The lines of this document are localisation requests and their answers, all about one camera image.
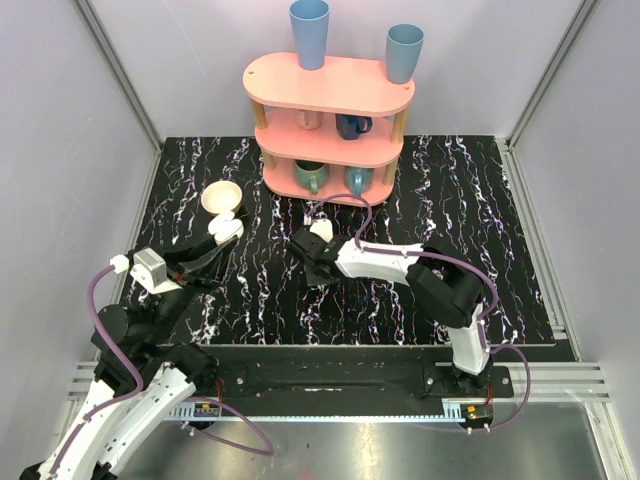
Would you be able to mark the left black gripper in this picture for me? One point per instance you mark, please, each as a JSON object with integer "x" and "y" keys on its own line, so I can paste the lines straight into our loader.
{"x": 185, "y": 270}

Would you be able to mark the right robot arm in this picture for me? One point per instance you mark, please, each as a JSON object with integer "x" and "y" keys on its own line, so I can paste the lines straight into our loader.
{"x": 449, "y": 291}

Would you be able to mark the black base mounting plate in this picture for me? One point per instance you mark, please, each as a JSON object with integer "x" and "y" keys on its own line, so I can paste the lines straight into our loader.
{"x": 340, "y": 381}

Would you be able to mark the white earbud case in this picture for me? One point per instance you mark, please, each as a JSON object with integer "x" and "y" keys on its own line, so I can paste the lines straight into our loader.
{"x": 225, "y": 226}

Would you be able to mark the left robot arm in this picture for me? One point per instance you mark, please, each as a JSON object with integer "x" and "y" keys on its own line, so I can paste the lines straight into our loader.
{"x": 139, "y": 378}

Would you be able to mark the cream ceramic bowl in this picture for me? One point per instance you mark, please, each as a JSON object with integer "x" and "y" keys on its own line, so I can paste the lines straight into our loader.
{"x": 222, "y": 196}

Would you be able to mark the pink mug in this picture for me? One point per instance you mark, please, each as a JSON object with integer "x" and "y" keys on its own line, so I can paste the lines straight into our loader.
{"x": 309, "y": 120}

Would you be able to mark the light blue butterfly mug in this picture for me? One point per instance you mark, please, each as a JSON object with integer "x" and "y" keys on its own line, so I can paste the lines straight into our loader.
{"x": 358, "y": 179}

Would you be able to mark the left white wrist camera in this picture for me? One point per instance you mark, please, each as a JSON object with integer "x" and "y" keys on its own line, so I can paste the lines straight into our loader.
{"x": 147, "y": 268}

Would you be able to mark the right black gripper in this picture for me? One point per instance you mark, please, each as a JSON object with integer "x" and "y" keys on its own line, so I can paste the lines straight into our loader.
{"x": 313, "y": 279}

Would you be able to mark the left blue plastic tumbler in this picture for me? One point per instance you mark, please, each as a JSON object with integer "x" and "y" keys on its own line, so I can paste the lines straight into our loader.
{"x": 310, "y": 21}

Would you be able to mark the aluminium rail frame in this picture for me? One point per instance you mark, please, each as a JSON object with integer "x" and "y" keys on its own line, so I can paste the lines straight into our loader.
{"x": 540, "y": 382}

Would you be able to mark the right blue plastic tumbler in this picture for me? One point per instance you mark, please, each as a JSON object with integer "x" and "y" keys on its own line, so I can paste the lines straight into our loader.
{"x": 403, "y": 48}

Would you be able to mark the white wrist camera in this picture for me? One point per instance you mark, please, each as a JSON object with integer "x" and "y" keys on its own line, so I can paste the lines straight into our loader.
{"x": 321, "y": 227}
{"x": 147, "y": 268}

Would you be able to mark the dark blue mug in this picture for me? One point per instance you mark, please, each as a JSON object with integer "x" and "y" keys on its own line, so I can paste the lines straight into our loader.
{"x": 351, "y": 127}

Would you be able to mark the green glazed mug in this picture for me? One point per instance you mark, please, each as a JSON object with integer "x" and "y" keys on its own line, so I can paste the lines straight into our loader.
{"x": 311, "y": 175}

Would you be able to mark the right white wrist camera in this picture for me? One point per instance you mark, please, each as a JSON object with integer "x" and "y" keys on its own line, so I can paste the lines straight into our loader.
{"x": 321, "y": 227}

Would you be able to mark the blue plastic tumbler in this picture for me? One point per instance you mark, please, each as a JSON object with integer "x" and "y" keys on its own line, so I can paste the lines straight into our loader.
{"x": 310, "y": 21}
{"x": 403, "y": 48}

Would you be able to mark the pink three-tier wooden shelf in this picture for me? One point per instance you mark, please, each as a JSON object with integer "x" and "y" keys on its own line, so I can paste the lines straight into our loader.
{"x": 279, "y": 87}

